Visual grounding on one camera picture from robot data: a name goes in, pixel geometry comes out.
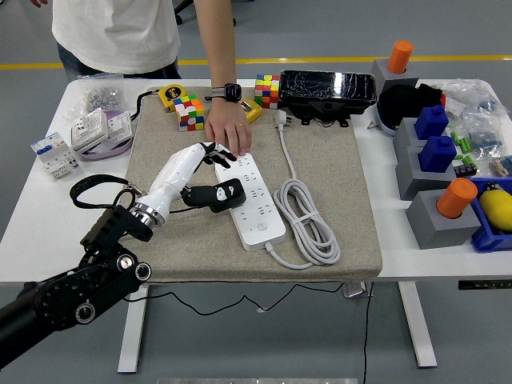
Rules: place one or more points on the person's right hand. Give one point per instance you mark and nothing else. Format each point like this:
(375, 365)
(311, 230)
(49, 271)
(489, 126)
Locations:
(39, 2)

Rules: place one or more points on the person's left hand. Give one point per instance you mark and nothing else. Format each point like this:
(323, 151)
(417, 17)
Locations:
(228, 124)

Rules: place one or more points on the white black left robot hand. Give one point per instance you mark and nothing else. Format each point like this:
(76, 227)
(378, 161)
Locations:
(172, 176)

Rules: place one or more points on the black plug adapter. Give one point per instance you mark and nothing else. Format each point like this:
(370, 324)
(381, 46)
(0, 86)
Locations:
(239, 198)

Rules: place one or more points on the white power strip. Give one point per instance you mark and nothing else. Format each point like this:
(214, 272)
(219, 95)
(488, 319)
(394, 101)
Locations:
(264, 208)

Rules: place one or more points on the person's left forearm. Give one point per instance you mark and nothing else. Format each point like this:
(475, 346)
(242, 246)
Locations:
(218, 44)

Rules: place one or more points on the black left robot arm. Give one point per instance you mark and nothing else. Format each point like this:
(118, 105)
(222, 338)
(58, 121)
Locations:
(60, 296)

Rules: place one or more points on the yellow tape measure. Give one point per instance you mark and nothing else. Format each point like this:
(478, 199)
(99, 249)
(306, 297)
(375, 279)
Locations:
(170, 94)
(254, 112)

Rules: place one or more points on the black wristwatch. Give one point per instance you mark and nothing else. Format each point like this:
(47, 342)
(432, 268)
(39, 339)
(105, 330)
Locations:
(232, 92)

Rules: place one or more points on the colourful puzzle cube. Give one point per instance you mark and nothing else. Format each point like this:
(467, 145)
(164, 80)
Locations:
(190, 114)
(267, 92)

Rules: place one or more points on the grey-brown mat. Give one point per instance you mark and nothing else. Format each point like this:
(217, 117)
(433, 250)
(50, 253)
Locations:
(192, 256)

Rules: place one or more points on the person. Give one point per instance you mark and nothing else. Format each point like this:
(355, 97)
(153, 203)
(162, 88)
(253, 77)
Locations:
(116, 36)

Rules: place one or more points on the glossy black device box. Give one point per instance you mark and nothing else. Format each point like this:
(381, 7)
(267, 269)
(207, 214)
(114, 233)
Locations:
(320, 86)

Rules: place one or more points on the clear bag of metal nuts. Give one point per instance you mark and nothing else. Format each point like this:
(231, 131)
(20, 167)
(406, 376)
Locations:
(102, 96)

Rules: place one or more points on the white circuit breaker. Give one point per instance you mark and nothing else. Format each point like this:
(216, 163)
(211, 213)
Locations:
(54, 154)

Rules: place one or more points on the grey block with hole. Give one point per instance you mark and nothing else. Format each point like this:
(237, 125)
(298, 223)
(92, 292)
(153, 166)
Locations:
(404, 134)
(416, 184)
(382, 74)
(436, 236)

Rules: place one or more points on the white table leg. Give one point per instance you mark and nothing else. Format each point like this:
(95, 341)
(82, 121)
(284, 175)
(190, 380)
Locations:
(418, 328)
(134, 340)

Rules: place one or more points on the black cloth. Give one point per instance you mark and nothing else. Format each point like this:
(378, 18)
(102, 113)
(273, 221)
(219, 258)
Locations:
(404, 102)

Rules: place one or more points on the orange cylinder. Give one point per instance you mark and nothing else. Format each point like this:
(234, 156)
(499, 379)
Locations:
(456, 198)
(400, 56)

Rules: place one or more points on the blue plastic block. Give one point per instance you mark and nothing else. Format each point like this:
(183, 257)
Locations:
(431, 122)
(437, 154)

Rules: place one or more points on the green plastic cylinder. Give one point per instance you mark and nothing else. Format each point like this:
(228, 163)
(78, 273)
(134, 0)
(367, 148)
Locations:
(455, 138)
(466, 145)

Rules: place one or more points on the clear bag of parts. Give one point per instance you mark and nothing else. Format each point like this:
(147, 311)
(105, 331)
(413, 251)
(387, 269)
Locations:
(468, 94)
(502, 166)
(486, 138)

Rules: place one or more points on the black electronic components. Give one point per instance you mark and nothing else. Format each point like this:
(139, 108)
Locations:
(466, 168)

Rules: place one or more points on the yellow toy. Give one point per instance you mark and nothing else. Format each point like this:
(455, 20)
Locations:
(498, 208)

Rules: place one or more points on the blue storage bin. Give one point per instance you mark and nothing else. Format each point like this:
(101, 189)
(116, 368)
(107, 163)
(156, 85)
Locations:
(490, 240)

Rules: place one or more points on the black table control panel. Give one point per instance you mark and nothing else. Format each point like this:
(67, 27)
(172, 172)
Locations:
(484, 285)

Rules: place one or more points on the white wall socket panel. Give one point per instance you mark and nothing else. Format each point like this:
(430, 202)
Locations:
(88, 128)
(120, 124)

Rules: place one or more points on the silver bracket under table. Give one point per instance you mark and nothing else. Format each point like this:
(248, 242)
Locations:
(356, 290)

